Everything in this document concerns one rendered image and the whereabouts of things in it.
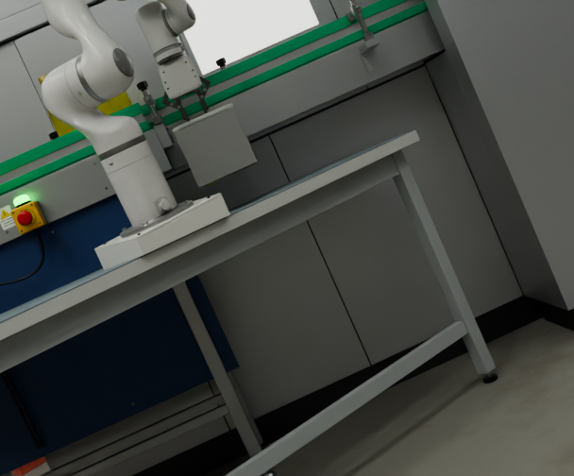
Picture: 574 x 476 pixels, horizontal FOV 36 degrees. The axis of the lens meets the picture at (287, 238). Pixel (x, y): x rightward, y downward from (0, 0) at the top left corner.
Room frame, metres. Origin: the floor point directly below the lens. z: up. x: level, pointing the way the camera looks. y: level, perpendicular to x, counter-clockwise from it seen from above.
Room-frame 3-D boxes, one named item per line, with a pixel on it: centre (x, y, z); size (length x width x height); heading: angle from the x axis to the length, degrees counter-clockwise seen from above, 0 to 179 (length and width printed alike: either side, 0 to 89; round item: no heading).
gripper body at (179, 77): (2.48, 0.09, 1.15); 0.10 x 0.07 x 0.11; 91
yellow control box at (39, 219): (2.45, 0.62, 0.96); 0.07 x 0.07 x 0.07; 3
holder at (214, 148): (2.47, 0.08, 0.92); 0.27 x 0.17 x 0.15; 3
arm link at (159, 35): (2.48, 0.09, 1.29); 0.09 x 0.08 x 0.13; 67
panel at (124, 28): (2.80, 0.07, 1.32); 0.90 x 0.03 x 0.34; 93
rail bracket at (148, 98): (2.53, 0.20, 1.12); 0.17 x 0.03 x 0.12; 3
